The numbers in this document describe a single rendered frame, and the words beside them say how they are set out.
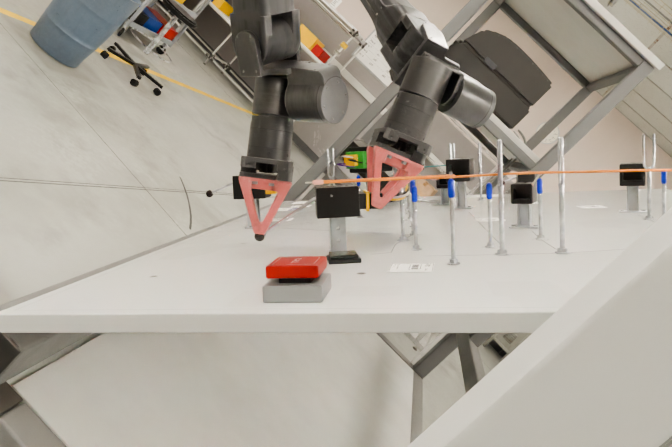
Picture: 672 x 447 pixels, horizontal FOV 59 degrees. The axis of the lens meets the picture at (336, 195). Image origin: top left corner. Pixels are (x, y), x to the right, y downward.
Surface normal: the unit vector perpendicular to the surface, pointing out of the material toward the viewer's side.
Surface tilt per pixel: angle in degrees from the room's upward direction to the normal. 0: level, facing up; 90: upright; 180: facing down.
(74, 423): 0
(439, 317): 90
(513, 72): 90
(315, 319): 90
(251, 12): 121
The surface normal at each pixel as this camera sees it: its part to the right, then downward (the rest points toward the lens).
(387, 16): -0.79, -0.11
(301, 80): -0.59, 0.36
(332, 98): 0.81, 0.13
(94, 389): 0.69, -0.71
